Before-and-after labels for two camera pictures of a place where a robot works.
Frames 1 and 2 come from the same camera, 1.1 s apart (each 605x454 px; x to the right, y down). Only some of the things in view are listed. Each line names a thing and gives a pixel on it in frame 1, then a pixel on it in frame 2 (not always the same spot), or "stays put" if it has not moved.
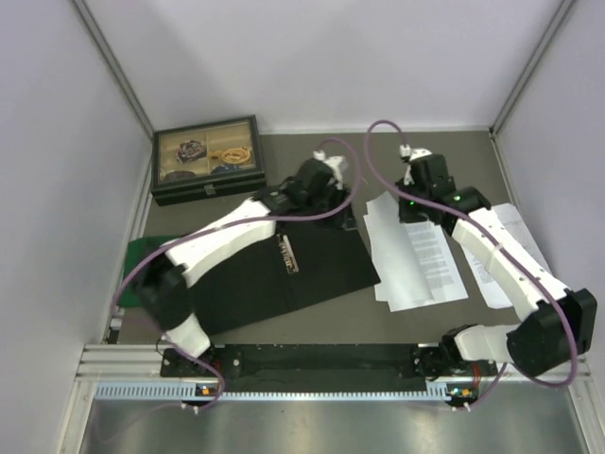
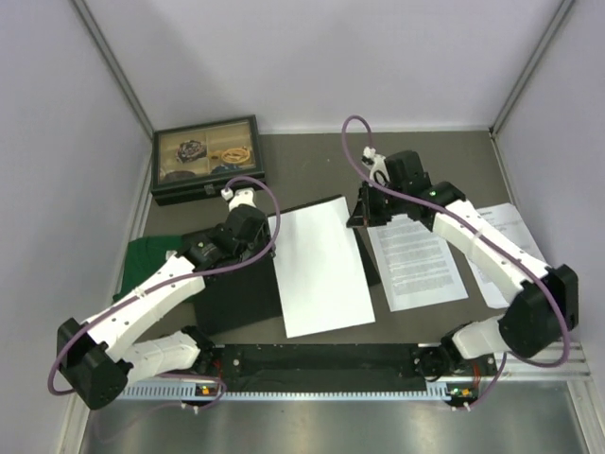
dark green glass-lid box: (209, 160) stays put
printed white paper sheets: (490, 288) stays put
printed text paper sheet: (435, 275) stays put
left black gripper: (339, 195) → (265, 238)
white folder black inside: (277, 274) → (369, 264)
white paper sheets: (400, 280) → (321, 278)
